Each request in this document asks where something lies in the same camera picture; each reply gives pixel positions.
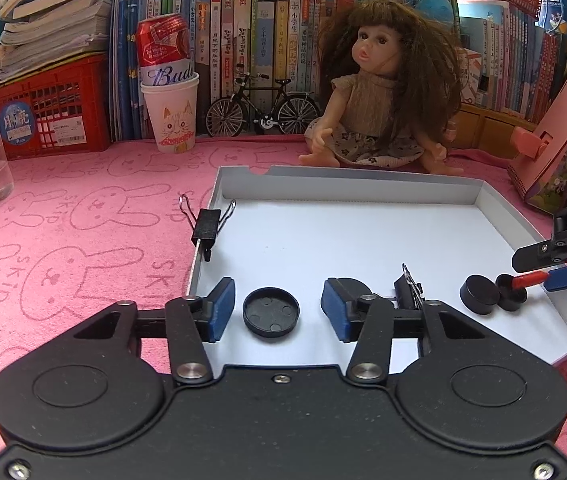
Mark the small black binder clip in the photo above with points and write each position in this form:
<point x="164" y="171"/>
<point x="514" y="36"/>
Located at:
<point x="208" y="227"/>

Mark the wooden drawer box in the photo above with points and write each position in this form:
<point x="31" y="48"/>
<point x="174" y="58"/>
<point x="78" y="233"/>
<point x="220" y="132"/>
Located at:
<point x="503" y="120"/>

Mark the black round cap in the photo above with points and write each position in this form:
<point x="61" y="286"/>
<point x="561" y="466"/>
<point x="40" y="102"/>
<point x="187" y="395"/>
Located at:
<point x="362" y="287"/>
<point x="478" y="295"/>
<point x="271" y="312"/>
<point x="511" y="301"/>

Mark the red drink can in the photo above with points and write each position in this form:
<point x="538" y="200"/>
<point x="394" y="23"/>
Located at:
<point x="163" y="42"/>

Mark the pink rabbit print towel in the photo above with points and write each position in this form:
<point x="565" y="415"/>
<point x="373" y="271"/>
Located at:
<point x="88" y="260"/>

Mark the red plastic basket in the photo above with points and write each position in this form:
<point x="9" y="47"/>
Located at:
<point x="63" y="105"/>

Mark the stack of lying books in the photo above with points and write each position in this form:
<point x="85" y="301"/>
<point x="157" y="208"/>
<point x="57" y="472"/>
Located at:
<point x="53" y="15"/>

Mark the printed cardboard box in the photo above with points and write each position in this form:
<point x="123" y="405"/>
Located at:
<point x="471" y="75"/>

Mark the brown-haired doll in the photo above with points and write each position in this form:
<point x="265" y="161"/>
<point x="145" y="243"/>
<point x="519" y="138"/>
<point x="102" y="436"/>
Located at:
<point x="368" y="100"/>

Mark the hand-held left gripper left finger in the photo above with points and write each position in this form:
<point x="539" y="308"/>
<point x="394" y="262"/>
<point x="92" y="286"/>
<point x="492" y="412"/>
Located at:
<point x="222" y="310"/>

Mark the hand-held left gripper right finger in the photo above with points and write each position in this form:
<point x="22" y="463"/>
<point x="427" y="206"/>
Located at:
<point x="336" y="307"/>

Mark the blue plush ball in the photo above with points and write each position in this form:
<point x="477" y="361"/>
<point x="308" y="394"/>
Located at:
<point x="436" y="10"/>

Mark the white cardboard box tray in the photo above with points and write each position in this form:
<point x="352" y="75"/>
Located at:
<point x="338" y="240"/>

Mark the black model bicycle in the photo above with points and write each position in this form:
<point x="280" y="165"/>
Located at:
<point x="265" y="122"/>

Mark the large black binder clip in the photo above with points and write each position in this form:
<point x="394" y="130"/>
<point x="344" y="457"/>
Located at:
<point x="408" y="292"/>

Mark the white cat print paper cup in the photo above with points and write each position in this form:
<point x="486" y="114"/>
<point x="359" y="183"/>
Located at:
<point x="171" y="115"/>

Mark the pink house-shaped case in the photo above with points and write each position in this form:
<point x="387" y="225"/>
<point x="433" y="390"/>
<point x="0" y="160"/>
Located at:
<point x="563" y="125"/>

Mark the row of upright books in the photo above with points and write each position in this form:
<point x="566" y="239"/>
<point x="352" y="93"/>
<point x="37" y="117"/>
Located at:
<point x="263" y="35"/>

